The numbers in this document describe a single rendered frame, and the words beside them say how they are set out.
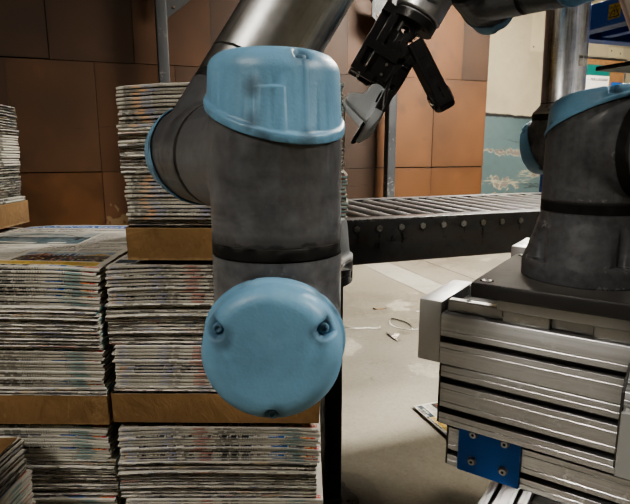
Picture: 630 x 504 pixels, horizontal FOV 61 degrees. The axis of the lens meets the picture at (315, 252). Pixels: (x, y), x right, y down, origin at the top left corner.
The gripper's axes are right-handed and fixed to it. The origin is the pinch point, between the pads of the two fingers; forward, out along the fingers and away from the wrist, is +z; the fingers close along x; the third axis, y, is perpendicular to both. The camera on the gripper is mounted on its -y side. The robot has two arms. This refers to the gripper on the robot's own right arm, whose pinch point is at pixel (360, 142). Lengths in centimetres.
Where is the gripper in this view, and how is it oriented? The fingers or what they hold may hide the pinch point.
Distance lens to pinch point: 86.8
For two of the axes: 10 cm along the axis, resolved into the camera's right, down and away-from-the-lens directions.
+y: -8.7, -4.9, -0.9
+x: 0.0, 1.9, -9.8
